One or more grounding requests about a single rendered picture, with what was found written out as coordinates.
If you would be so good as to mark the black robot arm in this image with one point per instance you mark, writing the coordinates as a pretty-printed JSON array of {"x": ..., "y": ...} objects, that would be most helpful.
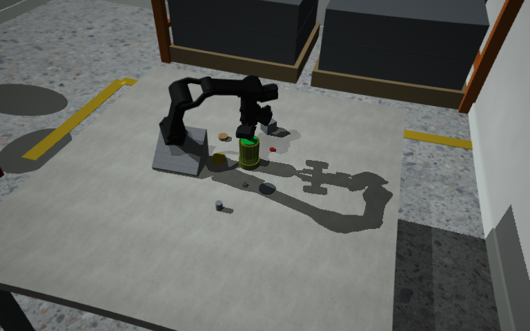
[{"x": 249, "y": 88}]

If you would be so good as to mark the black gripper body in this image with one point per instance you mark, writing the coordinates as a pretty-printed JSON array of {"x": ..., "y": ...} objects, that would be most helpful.
[{"x": 246, "y": 131}]

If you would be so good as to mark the yellow short cylinder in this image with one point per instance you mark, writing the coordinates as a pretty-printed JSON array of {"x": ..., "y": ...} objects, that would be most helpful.
[{"x": 219, "y": 158}]

